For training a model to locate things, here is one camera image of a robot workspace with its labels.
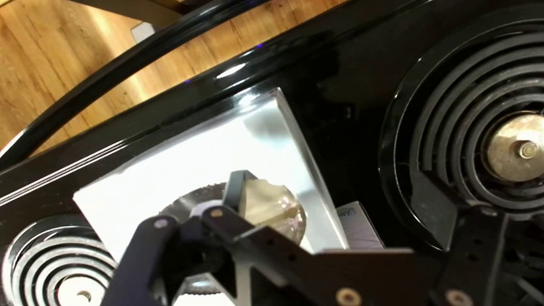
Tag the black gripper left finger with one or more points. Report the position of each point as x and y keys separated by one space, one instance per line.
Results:
x=147 y=260

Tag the black electric stove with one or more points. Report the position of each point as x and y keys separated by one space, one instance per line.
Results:
x=351 y=85

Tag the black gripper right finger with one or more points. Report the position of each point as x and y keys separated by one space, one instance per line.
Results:
x=317 y=277

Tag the large coil burner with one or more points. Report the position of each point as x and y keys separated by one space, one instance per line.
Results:
x=453 y=112

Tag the small coil burner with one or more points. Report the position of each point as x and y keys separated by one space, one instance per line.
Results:
x=34 y=265

